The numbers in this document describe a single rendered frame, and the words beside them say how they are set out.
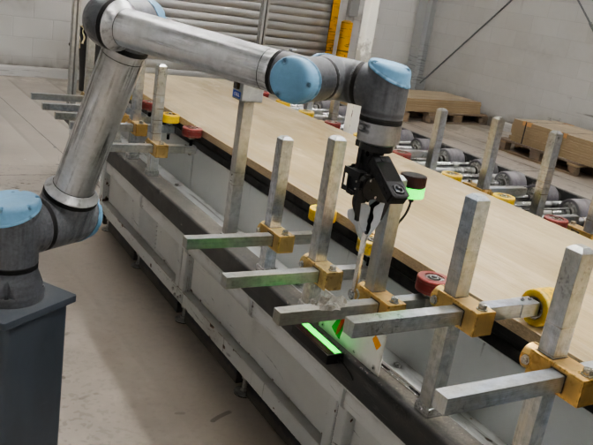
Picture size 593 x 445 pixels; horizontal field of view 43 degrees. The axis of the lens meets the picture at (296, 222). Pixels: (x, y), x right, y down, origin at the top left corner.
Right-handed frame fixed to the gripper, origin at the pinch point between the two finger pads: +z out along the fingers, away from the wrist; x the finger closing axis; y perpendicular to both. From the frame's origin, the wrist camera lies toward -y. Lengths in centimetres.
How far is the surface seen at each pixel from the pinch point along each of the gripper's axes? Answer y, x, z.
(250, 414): 82, -27, 102
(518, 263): 4, -54, 11
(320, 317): -2.9, 10.0, 16.9
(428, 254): 12.9, -31.2, 11.3
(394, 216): 0.9, -7.8, -3.9
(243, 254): 66, -7, 32
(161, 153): 144, -8, 21
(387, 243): 0.9, -7.2, 2.3
